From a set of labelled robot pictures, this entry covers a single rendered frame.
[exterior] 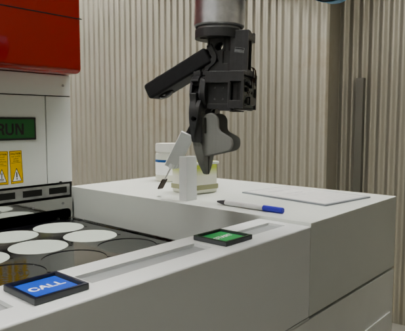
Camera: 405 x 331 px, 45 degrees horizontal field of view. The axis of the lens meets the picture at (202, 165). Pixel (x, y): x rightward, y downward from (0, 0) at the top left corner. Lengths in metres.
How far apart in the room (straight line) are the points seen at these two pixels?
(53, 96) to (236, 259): 0.68
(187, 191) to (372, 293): 0.40
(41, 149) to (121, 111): 2.62
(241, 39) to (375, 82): 2.18
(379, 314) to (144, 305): 0.64
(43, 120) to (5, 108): 0.09
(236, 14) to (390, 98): 2.17
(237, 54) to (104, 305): 0.40
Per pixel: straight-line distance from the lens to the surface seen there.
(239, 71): 0.69
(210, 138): 0.72
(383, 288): 1.06
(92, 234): 0.97
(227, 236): 0.66
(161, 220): 0.95
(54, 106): 1.15
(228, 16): 0.71
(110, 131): 3.80
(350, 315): 0.93
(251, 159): 3.12
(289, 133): 2.81
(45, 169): 1.14
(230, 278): 0.60
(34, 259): 0.83
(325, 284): 0.82
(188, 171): 0.92
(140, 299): 0.50
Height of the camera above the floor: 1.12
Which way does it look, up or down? 5 degrees down
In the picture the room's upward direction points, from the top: straight up
